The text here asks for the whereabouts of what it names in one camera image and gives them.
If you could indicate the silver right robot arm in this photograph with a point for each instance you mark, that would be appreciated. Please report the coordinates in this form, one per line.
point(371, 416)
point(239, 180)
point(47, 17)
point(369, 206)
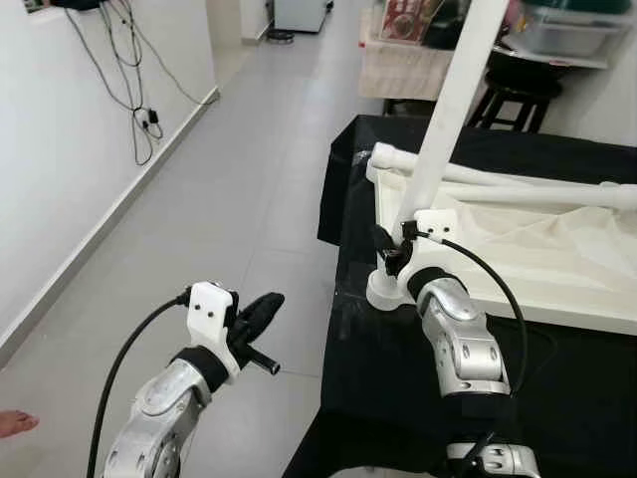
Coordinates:
point(463, 339)

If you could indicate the white plastic children table top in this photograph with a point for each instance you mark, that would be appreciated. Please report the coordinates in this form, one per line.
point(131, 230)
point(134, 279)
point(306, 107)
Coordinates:
point(537, 259)

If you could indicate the beige cloth covered table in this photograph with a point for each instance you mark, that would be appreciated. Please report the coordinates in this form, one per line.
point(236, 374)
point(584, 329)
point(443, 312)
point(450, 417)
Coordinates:
point(398, 72)

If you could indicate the black round stool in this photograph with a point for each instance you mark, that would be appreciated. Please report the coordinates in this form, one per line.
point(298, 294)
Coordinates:
point(513, 100)

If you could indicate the red printed box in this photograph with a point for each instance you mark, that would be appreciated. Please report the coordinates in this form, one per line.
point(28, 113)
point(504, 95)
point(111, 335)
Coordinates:
point(406, 20)

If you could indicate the black tablecloth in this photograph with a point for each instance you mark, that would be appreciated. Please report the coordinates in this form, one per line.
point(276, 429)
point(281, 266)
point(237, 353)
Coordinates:
point(567, 398)

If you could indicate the black bag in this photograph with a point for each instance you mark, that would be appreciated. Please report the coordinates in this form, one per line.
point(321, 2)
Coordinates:
point(446, 25)

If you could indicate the black round floor disc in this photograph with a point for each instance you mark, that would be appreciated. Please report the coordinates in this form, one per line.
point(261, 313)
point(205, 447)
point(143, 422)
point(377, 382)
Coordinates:
point(280, 37)

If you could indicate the white appliance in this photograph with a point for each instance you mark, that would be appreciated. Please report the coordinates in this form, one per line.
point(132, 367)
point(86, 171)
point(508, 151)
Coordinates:
point(302, 14)

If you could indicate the person's bare foot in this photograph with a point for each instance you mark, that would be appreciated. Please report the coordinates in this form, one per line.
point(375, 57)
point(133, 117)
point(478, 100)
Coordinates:
point(18, 423)

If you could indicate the clear plastic storage box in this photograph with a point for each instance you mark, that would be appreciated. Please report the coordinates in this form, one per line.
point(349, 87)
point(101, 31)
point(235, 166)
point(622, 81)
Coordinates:
point(572, 38)

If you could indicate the green plastic lid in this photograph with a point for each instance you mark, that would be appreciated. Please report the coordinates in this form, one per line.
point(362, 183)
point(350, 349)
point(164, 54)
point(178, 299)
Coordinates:
point(587, 6)

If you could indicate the black power strip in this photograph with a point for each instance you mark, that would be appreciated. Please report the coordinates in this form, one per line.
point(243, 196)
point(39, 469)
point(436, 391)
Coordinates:
point(78, 4)

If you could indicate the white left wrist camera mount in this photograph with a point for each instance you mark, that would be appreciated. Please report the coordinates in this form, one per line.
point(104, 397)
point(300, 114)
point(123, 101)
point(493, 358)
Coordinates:
point(207, 307)

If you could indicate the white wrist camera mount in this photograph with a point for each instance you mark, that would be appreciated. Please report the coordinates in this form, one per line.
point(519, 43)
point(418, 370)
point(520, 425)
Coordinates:
point(207, 307)
point(438, 224)

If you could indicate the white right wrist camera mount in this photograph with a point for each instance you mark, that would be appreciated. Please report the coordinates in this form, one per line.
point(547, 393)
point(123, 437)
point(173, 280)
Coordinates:
point(438, 224)

